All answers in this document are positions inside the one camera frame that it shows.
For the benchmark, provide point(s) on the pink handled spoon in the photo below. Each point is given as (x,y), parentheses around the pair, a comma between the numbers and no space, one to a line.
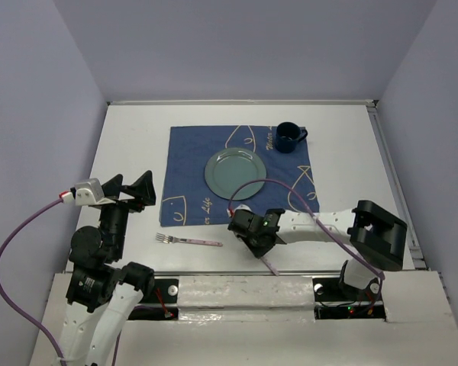
(272,269)

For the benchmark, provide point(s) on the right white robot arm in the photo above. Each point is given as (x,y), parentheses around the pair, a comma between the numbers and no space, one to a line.
(373,237)

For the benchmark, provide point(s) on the pink handled fork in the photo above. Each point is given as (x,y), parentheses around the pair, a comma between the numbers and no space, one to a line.
(172,239)

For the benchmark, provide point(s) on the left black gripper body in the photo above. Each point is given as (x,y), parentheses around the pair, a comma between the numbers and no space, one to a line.
(124,204)

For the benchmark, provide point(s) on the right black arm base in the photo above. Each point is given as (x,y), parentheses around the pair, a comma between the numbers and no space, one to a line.
(335,300)

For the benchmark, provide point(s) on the dark blue mug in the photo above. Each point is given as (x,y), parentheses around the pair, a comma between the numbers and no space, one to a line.
(287,136)

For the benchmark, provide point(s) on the teal ceramic plate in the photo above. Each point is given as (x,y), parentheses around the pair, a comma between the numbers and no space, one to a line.
(232,167)

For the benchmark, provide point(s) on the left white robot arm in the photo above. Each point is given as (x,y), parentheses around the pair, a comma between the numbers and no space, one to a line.
(100,297)

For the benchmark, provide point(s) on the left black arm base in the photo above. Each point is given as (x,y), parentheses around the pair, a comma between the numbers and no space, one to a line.
(160,304)

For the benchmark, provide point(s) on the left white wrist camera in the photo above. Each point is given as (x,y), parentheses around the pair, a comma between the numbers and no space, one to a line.
(86,193)

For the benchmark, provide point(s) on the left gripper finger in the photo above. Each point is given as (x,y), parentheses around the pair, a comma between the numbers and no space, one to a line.
(112,188)
(142,190)

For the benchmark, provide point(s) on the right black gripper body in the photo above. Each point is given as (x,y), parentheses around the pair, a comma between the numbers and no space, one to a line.
(256,248)

